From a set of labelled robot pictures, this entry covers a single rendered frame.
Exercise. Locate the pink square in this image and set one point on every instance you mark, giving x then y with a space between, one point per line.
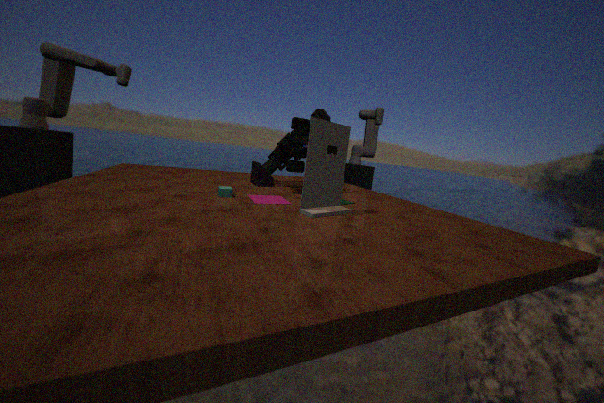
268 199

